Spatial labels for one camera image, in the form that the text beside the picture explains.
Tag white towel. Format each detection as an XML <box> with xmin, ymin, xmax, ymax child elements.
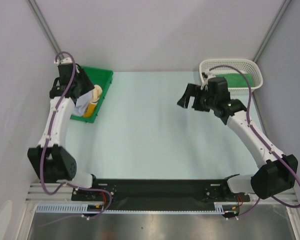
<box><xmin>72</xmin><ymin>90</ymin><xmax>93</xmax><ymax>117</ymax></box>

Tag green towel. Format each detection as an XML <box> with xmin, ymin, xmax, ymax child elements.
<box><xmin>214</xmin><ymin>73</ymin><xmax>255</xmax><ymax>88</ymax></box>

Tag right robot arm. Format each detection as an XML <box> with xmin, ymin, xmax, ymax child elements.
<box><xmin>177</xmin><ymin>77</ymin><xmax>298</xmax><ymax>201</ymax></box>

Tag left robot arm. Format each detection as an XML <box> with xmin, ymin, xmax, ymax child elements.
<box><xmin>27</xmin><ymin>57</ymin><xmax>100</xmax><ymax>200</ymax></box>

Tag yellow towel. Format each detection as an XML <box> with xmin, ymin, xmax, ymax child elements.
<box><xmin>83</xmin><ymin>84</ymin><xmax>103</xmax><ymax>118</ymax></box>

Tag green plastic bin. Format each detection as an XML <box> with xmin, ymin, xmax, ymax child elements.
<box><xmin>70</xmin><ymin>66</ymin><xmax>114</xmax><ymax>123</ymax></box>

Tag white perforated basket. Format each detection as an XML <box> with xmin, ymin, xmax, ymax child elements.
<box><xmin>199</xmin><ymin>58</ymin><xmax>263</xmax><ymax>95</ymax></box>

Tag aluminium frame rail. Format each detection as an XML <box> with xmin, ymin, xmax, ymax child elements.
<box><xmin>24</xmin><ymin>182</ymin><xmax>76</xmax><ymax>205</ymax></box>

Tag grey cable duct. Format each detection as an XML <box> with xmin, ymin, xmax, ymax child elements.
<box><xmin>35</xmin><ymin>202</ymin><xmax>239</xmax><ymax>216</ymax></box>

